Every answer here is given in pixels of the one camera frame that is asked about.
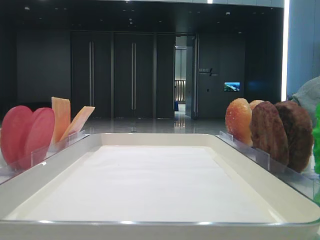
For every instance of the red tomato slice inner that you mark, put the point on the red tomato slice inner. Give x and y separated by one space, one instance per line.
37 134

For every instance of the clear acrylic left rack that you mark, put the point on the clear acrylic left rack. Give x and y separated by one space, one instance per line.
8 171

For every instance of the small wall display screen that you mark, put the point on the small wall display screen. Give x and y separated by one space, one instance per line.
231 87

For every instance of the golden bun top front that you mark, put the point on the golden bun top front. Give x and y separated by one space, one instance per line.
238 117

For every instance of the brown meat patty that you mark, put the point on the brown meat patty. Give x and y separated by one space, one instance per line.
298 127
268 132

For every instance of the red tomato slice outer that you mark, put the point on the red tomato slice outer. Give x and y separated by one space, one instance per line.
12 128

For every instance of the brown meat patty inner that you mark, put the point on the brown meat patty inner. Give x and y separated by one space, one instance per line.
268 132

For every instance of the green lettuce leaf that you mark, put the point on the green lettuce leaf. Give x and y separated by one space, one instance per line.
316 136

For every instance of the golden bun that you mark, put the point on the golden bun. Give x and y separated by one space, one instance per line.
254 103
238 117

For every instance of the clear acrylic right rack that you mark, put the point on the clear acrylic right rack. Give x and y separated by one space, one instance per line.
306 183

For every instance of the brown meat patty outer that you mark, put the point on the brown meat patty outer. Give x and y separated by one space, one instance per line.
298 127

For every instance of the white rectangular serving tray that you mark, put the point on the white rectangular serving tray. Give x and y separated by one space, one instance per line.
143 186

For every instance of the clear acrylic rack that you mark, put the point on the clear acrylic rack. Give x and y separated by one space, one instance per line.
306 183
8 171

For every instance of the golden bun top rear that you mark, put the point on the golden bun top rear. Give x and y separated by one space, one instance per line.
254 103

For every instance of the orange cheese slice leaning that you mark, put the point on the orange cheese slice leaning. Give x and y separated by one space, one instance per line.
78 122

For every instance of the orange cheese slice upright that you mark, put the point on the orange cheese slice upright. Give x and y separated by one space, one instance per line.
62 113

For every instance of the red tomato slice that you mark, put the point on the red tomato slice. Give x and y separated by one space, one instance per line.
12 128
37 134

